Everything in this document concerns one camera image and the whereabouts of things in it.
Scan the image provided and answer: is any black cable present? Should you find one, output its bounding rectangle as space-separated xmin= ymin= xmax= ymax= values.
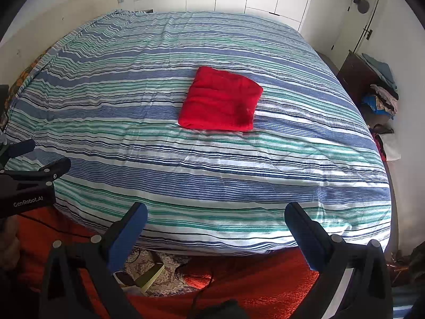
xmin=19 ymin=213 xmax=94 ymax=240
xmin=192 ymin=272 xmax=214 ymax=319

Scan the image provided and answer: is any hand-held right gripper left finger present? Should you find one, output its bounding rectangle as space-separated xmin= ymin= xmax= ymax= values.
xmin=38 ymin=202 xmax=148 ymax=319

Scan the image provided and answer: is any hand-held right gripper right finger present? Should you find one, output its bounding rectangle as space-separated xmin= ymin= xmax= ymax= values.
xmin=284 ymin=202 xmax=394 ymax=319

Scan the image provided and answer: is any white pillow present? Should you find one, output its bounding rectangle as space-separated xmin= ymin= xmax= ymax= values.
xmin=375 ymin=124 xmax=402 ymax=163

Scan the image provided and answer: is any orange fleece clothing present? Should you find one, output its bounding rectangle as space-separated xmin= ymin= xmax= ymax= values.
xmin=15 ymin=211 xmax=321 ymax=319

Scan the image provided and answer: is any beige headboard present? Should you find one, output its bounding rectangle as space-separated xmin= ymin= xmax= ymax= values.
xmin=0 ymin=0 xmax=117 ymax=83

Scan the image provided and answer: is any pile of clothes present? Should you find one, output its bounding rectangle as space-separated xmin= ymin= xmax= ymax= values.
xmin=360 ymin=52 xmax=400 ymax=121

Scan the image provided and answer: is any red sweater with white rabbit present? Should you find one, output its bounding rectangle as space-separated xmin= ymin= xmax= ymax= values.
xmin=178 ymin=66 xmax=264 ymax=132

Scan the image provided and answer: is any dark wooden dresser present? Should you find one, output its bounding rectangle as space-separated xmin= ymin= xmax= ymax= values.
xmin=336 ymin=50 xmax=377 ymax=107

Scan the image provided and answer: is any white door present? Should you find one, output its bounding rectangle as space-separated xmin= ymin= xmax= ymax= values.
xmin=331 ymin=0 xmax=383 ymax=65

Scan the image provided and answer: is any green slipper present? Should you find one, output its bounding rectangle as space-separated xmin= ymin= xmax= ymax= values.
xmin=114 ymin=251 xmax=165 ymax=297

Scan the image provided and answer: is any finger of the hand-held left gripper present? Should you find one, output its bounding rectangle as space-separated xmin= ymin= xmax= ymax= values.
xmin=31 ymin=158 xmax=72 ymax=187
xmin=0 ymin=139 xmax=36 ymax=170

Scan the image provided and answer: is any patterned rug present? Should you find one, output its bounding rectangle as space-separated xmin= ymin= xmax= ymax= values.
xmin=114 ymin=247 xmax=201 ymax=298

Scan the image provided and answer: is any striped blue green bed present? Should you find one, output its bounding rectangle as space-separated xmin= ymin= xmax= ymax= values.
xmin=5 ymin=10 xmax=392 ymax=257

